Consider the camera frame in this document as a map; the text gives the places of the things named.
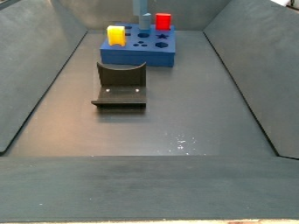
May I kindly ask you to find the black curved fixture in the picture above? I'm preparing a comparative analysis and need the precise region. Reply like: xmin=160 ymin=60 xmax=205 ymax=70
xmin=90 ymin=63 xmax=146 ymax=107

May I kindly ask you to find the red block with tan top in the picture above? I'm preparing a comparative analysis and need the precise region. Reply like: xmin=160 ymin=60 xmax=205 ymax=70
xmin=154 ymin=13 xmax=172 ymax=31

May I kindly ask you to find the blue shape sorting board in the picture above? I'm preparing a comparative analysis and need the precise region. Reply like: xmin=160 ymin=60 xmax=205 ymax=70
xmin=98 ymin=24 xmax=174 ymax=67

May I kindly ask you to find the yellow notched block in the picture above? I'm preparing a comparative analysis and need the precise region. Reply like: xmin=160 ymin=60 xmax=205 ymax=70
xmin=106 ymin=25 xmax=126 ymax=46

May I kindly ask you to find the grey-blue cylinder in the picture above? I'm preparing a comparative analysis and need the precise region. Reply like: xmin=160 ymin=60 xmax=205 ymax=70
xmin=138 ymin=13 xmax=152 ymax=30

